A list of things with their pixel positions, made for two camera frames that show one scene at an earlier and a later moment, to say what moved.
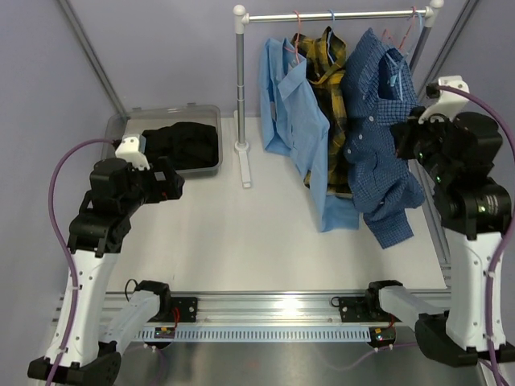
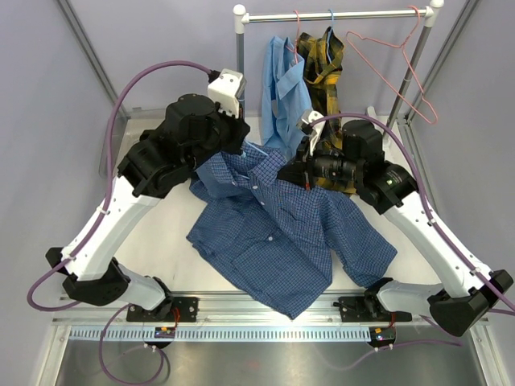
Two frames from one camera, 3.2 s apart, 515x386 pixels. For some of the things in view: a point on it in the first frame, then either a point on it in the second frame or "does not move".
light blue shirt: (294, 123) does not move
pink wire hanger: (414, 10) to (419, 87)
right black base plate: (364, 310) does not move
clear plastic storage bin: (137, 121) does not move
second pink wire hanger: (296, 50) does not move
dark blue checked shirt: (379, 92) to (271, 239)
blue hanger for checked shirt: (394, 80) to (256, 148)
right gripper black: (405, 132) to (301, 170)
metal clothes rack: (242, 18) does not move
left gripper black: (167, 189) to (239, 129)
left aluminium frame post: (92, 55) does not move
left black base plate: (187, 309) does not move
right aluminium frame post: (466, 14) does not move
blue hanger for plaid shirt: (329, 35) does not move
